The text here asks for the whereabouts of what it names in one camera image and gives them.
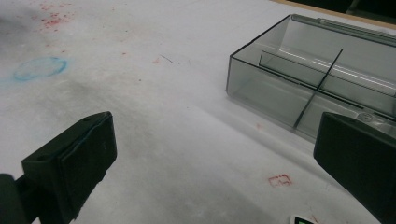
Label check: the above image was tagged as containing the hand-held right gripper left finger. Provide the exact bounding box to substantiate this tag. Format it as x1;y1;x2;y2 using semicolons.
21;111;118;224

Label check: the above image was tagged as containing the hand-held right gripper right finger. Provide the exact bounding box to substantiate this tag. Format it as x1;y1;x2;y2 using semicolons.
313;111;396;224

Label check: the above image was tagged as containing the small white green device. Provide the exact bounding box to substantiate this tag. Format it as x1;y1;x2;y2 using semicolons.
290;215;318;224

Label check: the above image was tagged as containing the clear grey plastic organizer box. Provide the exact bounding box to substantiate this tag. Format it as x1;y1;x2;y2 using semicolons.
226;13;396;144

